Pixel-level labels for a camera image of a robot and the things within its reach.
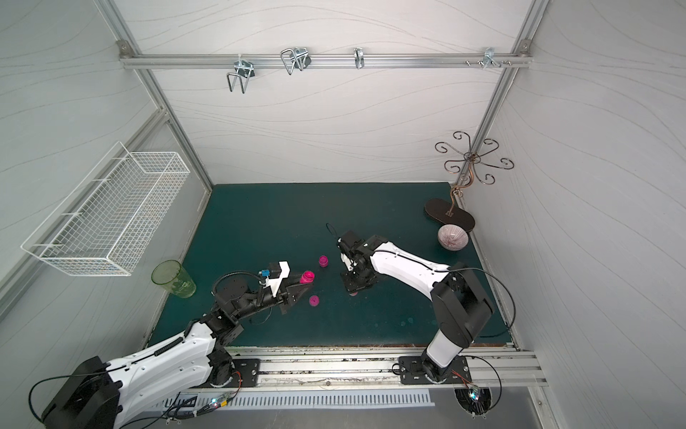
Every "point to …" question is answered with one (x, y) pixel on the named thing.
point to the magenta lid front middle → (314, 300)
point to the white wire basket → (99, 231)
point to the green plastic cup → (171, 274)
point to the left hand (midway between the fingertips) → (309, 282)
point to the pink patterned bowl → (453, 237)
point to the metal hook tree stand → (472, 156)
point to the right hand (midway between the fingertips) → (352, 286)
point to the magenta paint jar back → (323, 261)
